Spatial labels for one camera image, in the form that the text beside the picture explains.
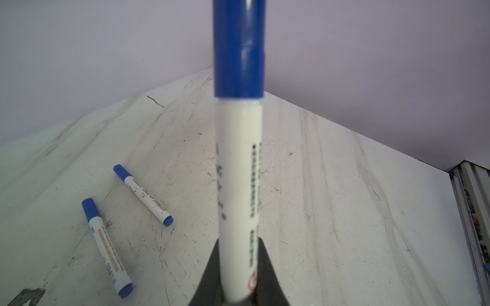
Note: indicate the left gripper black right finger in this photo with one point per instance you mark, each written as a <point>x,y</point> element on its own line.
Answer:
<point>268,290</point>

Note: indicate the aluminium rail base frame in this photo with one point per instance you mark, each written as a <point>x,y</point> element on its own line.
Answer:
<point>470,183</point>

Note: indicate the white marker pen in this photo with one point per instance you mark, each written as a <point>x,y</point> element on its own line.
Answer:
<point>238,162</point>
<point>116,270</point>
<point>144,196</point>

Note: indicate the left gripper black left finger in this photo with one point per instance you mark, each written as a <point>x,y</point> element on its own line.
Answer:
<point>209,290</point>

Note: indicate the blue pen cap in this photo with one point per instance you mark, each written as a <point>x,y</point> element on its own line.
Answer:
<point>238,45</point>

